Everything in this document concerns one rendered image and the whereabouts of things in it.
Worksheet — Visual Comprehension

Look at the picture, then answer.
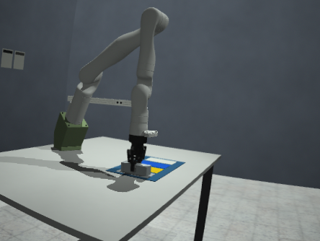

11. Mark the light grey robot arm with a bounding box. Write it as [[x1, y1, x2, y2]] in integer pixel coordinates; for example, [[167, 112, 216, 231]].
[[65, 7, 169, 138]]

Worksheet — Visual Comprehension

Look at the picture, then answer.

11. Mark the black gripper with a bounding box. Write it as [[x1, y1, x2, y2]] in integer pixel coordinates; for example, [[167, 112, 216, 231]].
[[127, 134, 147, 173]]

